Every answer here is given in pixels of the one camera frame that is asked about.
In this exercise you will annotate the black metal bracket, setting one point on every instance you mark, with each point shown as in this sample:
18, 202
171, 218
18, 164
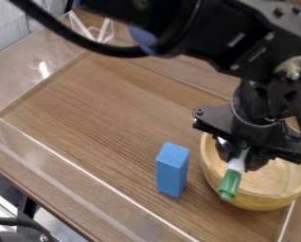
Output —
34, 231

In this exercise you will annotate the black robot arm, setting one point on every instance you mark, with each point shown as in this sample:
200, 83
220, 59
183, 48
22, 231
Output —
249, 39

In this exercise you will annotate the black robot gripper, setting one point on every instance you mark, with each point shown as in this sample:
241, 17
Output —
268, 141

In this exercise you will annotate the blue rectangular block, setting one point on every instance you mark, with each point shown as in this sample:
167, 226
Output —
172, 166

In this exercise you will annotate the green and white marker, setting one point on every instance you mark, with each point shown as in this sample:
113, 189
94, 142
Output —
231, 182

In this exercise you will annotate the clear acrylic tray wall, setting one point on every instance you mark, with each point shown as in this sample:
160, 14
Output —
85, 119

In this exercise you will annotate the brown wooden bowl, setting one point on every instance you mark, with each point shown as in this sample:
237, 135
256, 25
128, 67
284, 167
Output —
267, 190

